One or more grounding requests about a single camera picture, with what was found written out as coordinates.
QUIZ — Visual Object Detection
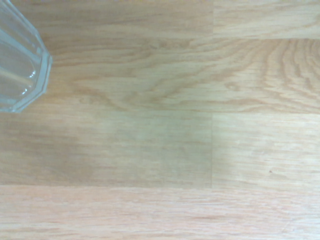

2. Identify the clear faceted drinking glass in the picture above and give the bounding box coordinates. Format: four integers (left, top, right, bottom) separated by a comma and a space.
0, 0, 54, 114

